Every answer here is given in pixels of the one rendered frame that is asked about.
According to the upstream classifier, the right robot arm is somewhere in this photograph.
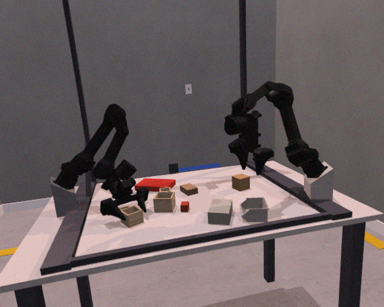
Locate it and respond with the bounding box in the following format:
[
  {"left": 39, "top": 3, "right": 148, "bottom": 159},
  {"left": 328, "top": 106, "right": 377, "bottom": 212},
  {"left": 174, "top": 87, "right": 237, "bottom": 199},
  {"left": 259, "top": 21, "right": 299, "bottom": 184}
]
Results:
[{"left": 53, "top": 104, "right": 137, "bottom": 198}]

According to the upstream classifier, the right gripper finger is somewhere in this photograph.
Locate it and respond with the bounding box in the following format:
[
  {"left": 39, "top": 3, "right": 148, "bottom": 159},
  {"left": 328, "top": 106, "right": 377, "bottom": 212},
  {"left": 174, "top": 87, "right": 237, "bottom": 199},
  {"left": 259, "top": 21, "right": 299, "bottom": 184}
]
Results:
[
  {"left": 108, "top": 202, "right": 126, "bottom": 221},
  {"left": 137, "top": 192, "right": 147, "bottom": 213}
]

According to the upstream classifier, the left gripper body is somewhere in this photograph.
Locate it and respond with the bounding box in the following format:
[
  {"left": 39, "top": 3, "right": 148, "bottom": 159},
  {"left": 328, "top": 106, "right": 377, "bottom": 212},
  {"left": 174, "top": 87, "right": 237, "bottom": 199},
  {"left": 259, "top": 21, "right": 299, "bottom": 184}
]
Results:
[{"left": 241, "top": 131, "right": 274, "bottom": 159}]

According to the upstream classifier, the red flat rectangular board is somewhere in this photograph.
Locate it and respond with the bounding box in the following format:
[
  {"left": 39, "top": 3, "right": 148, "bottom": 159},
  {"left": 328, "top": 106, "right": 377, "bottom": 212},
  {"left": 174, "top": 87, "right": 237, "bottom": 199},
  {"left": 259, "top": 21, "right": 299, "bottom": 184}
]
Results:
[{"left": 135, "top": 178, "right": 176, "bottom": 192}]

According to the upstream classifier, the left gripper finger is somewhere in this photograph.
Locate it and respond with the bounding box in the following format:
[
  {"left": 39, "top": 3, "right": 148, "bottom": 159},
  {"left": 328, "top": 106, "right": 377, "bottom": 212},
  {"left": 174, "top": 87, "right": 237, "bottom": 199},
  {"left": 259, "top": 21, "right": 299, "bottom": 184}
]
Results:
[
  {"left": 252, "top": 158, "right": 270, "bottom": 175},
  {"left": 237, "top": 151, "right": 248, "bottom": 170}
]

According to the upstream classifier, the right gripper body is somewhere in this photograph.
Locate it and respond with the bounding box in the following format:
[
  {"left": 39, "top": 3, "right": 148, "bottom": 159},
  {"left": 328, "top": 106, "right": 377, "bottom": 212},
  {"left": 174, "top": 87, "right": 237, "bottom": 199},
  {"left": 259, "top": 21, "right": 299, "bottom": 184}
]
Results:
[{"left": 100, "top": 183, "right": 149, "bottom": 216}]

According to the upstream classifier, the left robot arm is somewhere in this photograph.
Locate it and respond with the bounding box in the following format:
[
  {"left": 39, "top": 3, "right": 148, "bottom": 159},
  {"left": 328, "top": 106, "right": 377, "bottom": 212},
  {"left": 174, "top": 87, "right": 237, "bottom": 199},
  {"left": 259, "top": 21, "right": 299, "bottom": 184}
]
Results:
[{"left": 224, "top": 81, "right": 328, "bottom": 178}]

